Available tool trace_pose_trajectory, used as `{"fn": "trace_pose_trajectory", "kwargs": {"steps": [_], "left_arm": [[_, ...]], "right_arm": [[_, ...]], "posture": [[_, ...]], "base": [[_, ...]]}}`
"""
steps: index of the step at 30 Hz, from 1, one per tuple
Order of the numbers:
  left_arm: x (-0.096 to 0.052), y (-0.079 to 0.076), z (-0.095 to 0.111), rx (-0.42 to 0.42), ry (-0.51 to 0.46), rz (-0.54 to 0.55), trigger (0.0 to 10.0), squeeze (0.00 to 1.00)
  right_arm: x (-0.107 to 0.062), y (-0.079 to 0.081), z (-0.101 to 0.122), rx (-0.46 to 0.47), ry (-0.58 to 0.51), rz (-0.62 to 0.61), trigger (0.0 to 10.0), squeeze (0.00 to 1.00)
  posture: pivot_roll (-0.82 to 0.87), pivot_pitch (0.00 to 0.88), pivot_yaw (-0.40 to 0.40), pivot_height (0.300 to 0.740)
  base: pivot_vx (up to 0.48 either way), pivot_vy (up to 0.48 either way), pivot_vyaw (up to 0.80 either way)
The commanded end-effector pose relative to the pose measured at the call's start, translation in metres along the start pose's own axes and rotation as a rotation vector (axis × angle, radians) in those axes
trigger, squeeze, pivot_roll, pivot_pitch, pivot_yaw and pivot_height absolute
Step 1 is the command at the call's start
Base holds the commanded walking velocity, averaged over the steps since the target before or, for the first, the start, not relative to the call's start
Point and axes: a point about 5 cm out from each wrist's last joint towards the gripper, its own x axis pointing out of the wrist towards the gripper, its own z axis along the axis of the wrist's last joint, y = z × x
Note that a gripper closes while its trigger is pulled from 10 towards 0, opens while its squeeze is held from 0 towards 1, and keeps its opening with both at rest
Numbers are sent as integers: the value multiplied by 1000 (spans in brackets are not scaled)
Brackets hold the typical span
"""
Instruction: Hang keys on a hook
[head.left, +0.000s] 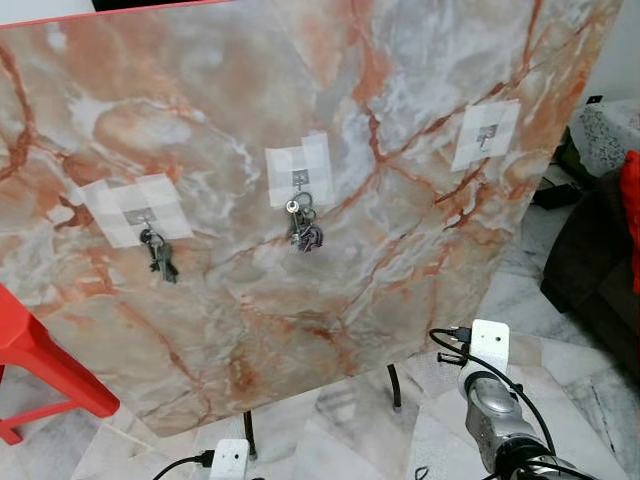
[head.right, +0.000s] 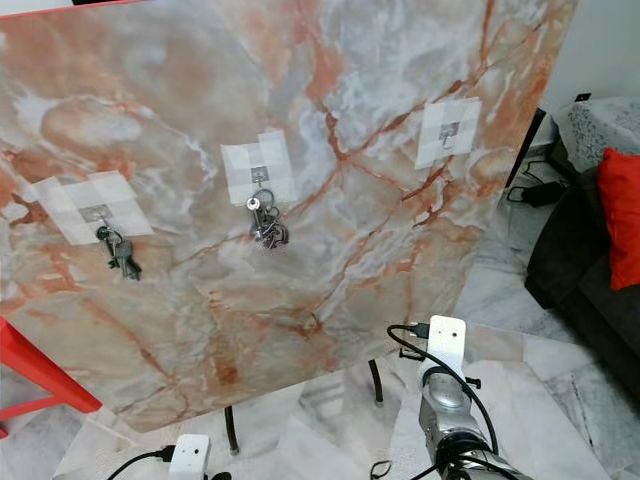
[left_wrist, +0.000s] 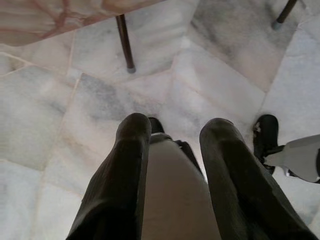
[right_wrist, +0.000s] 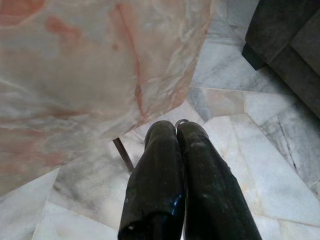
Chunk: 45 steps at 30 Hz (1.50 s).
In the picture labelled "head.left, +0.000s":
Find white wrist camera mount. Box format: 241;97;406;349
209;439;250;480
468;319;512;373

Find red pillow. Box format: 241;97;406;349
618;150;640;296

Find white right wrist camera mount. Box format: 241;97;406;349
468;319;512;373

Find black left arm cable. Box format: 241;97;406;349
152;450;216;480

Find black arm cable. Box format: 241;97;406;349
428;325;561;471
152;450;216;480

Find marble pattern board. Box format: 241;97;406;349
0;0;623;438

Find table with lace cloth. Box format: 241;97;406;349
568;98;640;179

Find black board stand leg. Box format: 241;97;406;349
243;410;257;459
388;363;403;411

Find metal hook on white patch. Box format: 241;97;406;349
451;99;522;173
80;173;194;250
265;133;336;211

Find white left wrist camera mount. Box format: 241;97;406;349
209;439;250;480

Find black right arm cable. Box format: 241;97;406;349
428;325;561;471

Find black power adapter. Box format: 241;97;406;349
533;182;573;211

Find key bunch with purple tag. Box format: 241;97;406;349
284;192;325;254

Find dark key bunch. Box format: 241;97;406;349
139;228;181;285

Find dark brown sofa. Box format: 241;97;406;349
541;170;640;376

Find red plastic stool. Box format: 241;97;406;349
0;283;121;446

